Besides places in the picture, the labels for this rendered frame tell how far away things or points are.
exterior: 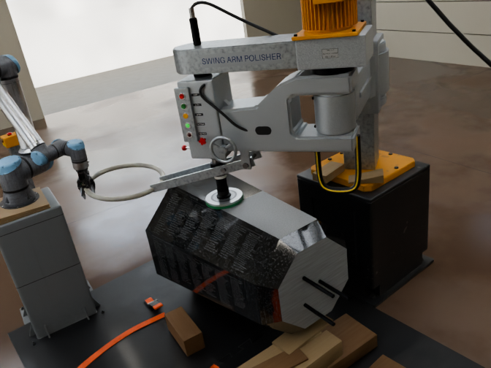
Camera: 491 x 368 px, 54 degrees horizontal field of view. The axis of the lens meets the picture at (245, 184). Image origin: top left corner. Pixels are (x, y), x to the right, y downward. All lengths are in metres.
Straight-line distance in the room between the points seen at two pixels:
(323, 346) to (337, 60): 1.43
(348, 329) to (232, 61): 1.60
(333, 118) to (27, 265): 2.05
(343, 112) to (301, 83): 0.23
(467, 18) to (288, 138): 6.64
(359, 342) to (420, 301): 0.61
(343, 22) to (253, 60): 0.43
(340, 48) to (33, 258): 2.19
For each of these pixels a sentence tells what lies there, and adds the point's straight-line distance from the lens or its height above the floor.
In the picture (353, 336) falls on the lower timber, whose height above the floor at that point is 0.10.
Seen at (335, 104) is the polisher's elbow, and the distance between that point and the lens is 2.23.
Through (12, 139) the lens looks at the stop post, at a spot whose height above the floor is 1.06.
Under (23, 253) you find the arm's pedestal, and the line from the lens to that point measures 3.21.
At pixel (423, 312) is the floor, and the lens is 3.15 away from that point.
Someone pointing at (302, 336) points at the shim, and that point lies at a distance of 2.67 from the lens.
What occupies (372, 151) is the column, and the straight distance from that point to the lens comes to 2.99.
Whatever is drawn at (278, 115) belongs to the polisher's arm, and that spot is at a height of 1.36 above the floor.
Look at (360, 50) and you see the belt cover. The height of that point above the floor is 1.64.
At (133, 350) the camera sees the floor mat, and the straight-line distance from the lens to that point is 3.13.
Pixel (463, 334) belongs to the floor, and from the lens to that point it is 3.06.
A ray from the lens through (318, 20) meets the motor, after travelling 2.16.
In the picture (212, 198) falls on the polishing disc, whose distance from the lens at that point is 2.72.
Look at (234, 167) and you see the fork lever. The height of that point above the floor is 1.06.
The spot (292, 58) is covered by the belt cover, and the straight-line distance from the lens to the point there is 2.20.
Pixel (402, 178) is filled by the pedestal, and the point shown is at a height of 0.74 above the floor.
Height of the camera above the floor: 2.05
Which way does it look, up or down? 25 degrees down
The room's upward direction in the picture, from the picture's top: 9 degrees counter-clockwise
